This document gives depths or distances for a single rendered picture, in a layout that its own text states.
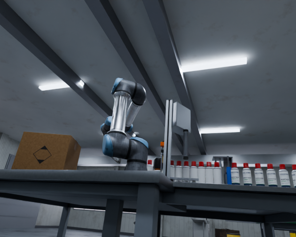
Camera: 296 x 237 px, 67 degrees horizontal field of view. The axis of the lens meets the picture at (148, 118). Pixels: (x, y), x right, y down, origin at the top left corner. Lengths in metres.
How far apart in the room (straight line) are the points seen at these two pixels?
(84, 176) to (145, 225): 0.29
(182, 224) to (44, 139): 10.85
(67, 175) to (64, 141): 0.55
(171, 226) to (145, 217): 11.33
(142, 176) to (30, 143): 0.91
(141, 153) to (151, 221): 0.56
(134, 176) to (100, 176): 0.13
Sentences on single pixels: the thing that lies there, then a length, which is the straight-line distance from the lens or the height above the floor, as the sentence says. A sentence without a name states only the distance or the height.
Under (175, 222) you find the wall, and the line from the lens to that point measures 12.06.
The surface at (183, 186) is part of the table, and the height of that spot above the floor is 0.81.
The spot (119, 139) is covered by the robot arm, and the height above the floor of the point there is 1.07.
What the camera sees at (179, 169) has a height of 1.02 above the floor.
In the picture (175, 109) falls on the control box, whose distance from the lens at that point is 1.60.
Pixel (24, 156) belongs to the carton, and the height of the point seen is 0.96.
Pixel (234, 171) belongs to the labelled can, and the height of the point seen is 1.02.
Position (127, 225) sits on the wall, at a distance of 12.82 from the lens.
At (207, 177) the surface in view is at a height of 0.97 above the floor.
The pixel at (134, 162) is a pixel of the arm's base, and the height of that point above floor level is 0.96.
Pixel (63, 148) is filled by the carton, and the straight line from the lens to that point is 1.44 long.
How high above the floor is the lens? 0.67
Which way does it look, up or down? 25 degrees up
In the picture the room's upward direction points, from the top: 5 degrees clockwise
